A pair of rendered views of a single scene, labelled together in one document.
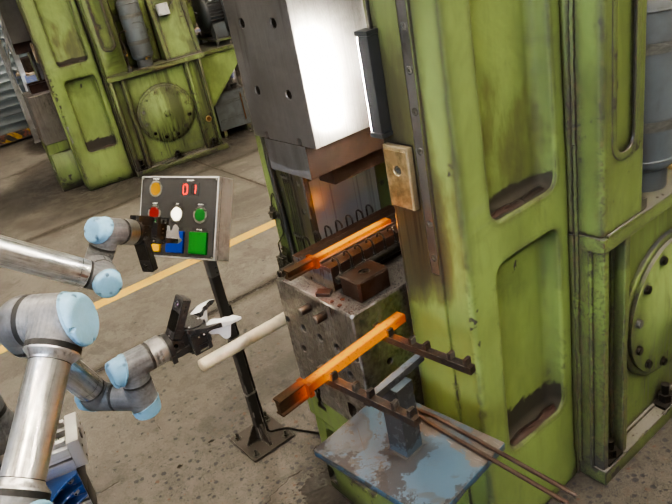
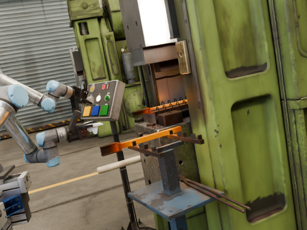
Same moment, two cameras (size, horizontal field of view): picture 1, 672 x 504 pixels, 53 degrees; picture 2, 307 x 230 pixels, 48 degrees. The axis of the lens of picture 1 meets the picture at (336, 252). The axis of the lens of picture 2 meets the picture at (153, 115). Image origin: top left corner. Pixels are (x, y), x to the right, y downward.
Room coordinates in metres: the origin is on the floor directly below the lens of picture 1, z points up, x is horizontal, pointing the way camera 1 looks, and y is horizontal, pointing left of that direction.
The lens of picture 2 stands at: (-0.22, -0.39, 1.28)
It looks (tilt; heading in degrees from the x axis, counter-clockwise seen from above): 9 degrees down; 12
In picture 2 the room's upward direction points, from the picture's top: 10 degrees counter-clockwise
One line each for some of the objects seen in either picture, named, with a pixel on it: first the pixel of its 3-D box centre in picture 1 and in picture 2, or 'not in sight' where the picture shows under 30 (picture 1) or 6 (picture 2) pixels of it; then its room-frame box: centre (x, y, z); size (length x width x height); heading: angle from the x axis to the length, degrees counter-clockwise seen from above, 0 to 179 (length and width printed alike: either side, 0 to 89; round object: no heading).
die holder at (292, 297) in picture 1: (389, 315); (191, 150); (1.89, -0.13, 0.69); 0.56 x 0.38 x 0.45; 124
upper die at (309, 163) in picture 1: (344, 134); (169, 52); (1.93, -0.09, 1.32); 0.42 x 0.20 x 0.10; 124
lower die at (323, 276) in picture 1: (363, 242); (178, 109); (1.93, -0.09, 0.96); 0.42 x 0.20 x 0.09; 124
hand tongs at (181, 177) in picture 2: (467, 439); (204, 190); (1.29, -0.23, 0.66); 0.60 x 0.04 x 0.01; 35
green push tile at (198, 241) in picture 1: (198, 243); (104, 110); (2.07, 0.44, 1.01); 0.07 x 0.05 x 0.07; 59
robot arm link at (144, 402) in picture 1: (137, 396); (49, 155); (1.46, 0.59, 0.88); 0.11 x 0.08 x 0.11; 73
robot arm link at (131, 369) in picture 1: (130, 366); (47, 138); (1.45, 0.57, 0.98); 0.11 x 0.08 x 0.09; 124
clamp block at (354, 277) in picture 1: (365, 280); (170, 118); (1.70, -0.07, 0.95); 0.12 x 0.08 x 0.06; 124
